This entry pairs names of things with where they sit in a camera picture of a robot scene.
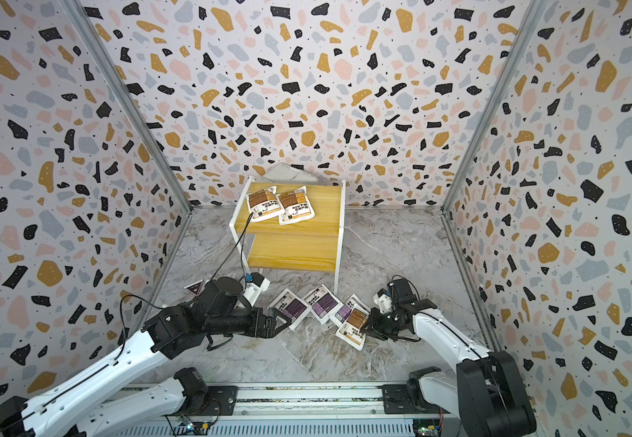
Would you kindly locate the small triangular warning sticker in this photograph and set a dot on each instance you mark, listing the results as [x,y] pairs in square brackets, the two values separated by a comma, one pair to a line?
[195,288]

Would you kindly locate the purple coffee bag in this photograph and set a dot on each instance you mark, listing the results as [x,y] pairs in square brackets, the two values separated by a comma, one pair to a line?
[344,309]
[323,303]
[290,302]

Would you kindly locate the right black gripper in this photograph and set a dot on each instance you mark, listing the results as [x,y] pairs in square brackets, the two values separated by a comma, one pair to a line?
[373,324]

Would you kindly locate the purple coffee bag right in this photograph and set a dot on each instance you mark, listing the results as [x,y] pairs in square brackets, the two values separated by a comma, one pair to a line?
[344,309]

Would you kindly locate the grey marble slab behind shelf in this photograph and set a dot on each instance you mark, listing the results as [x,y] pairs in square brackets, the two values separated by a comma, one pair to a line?
[286,174]

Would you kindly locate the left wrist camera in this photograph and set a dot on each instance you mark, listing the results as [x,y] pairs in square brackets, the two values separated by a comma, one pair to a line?
[256,283]

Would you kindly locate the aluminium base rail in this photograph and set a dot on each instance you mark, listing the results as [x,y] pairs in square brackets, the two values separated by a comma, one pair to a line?
[302,409]

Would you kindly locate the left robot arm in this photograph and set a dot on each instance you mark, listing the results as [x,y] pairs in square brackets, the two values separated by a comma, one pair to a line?
[81,406]

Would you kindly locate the purple coffee bag middle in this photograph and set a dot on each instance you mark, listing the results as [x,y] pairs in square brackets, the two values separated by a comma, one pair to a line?
[323,303]

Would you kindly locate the purple coffee bag left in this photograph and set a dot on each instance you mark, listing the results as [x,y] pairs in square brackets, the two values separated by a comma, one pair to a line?
[290,302]

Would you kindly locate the brown coffee bag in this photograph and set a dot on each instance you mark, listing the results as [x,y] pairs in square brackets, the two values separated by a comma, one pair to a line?
[264,204]
[296,206]
[351,329]

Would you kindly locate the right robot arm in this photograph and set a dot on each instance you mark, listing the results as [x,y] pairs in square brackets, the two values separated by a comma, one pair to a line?
[486,390]

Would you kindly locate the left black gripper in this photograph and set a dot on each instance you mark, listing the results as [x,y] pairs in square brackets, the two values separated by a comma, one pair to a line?
[270,330]

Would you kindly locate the two-tier wooden shelf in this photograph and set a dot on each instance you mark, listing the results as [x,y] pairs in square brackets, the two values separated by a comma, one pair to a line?
[311,245]

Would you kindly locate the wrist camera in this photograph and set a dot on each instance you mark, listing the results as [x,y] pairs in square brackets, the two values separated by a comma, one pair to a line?
[256,283]
[383,301]

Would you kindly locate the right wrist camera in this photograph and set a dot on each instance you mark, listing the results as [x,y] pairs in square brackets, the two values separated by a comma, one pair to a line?
[383,301]

